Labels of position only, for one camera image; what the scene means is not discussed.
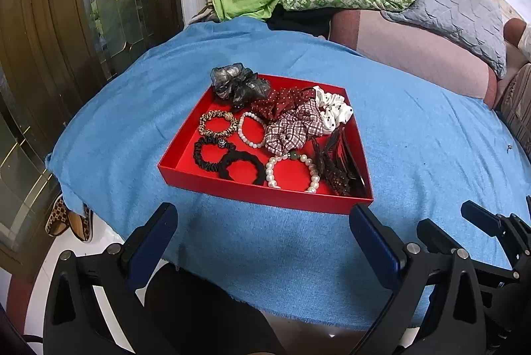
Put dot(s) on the patterned slipper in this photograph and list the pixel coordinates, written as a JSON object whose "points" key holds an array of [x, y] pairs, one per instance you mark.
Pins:
{"points": [[83, 224], [58, 216]]}

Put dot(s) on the white polka dot scrunchie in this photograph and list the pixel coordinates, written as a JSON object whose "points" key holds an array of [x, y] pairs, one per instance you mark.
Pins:
{"points": [[334, 110]]}

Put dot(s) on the wooden glass door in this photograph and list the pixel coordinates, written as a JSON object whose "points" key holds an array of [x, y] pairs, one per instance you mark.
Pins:
{"points": [[54, 48]]}

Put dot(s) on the black ruffled scrunchie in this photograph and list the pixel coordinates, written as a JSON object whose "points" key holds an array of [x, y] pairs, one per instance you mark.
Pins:
{"points": [[203, 155]]}

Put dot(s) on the grey quilted pillow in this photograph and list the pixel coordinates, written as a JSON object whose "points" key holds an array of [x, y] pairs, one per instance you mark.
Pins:
{"points": [[456, 10]]}

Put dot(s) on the black hair clip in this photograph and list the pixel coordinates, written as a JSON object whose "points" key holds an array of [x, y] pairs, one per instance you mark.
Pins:
{"points": [[354, 168]]}

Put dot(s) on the striped floral cushion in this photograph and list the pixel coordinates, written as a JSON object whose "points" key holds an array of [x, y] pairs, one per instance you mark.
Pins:
{"points": [[518, 106]]}

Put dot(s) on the grey organza scrunchie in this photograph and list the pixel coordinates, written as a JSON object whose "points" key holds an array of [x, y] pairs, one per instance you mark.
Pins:
{"points": [[238, 86]]}

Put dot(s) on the blue blanket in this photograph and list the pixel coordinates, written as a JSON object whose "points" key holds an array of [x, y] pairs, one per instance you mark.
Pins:
{"points": [[124, 122]]}

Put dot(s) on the brown hair claw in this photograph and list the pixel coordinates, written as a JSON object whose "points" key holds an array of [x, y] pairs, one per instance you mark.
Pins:
{"points": [[330, 168]]}

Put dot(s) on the red plaid scrunchie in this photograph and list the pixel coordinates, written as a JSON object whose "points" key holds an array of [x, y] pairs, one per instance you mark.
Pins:
{"points": [[290, 131]]}

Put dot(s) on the leopard print scrunchie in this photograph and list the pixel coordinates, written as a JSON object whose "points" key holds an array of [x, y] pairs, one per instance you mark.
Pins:
{"points": [[207, 121]]}

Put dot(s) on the pink cushion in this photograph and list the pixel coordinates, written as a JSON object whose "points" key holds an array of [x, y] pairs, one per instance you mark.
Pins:
{"points": [[394, 43]]}

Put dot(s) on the red cardboard box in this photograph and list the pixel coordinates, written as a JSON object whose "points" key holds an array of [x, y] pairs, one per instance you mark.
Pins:
{"points": [[191, 168]]}

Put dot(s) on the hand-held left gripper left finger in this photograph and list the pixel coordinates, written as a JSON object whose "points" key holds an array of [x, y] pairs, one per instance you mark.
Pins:
{"points": [[153, 241]]}

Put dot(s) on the cream pillow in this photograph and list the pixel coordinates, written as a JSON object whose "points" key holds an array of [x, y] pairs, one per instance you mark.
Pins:
{"points": [[524, 43]]}

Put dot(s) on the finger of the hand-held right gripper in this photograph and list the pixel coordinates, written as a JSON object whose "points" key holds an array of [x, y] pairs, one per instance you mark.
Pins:
{"points": [[483, 216], [435, 233]]}

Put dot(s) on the black cloth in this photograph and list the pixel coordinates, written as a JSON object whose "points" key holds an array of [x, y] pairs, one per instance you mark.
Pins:
{"points": [[298, 23]]}

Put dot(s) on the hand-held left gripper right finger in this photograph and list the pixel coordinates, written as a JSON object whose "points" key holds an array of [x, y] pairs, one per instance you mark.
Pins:
{"points": [[375, 245]]}

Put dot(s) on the red dotted bow scrunchie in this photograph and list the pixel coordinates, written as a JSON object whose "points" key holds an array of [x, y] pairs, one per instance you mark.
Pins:
{"points": [[278, 102]]}

